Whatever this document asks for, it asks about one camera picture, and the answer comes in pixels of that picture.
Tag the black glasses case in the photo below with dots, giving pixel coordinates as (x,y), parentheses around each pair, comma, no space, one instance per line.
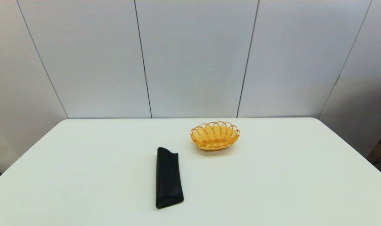
(168,179)

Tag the yellow wicker basket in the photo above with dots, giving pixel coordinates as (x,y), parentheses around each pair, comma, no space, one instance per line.
(214,138)

